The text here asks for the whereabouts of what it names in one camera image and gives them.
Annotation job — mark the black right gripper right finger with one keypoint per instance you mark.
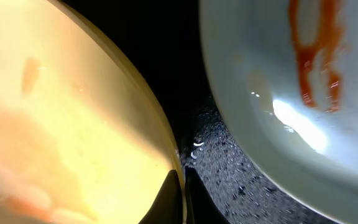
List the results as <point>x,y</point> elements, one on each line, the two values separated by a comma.
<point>200,206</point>

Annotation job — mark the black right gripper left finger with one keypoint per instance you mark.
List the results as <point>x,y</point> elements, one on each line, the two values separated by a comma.
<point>165,205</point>

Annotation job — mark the yellow plate with stain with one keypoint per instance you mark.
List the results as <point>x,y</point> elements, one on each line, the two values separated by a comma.
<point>83,139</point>

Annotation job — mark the mint green plate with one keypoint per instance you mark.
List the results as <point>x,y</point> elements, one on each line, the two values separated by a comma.
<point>284,75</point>

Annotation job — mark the round black serving tray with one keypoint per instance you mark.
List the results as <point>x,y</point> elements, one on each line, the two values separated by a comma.
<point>162,40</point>

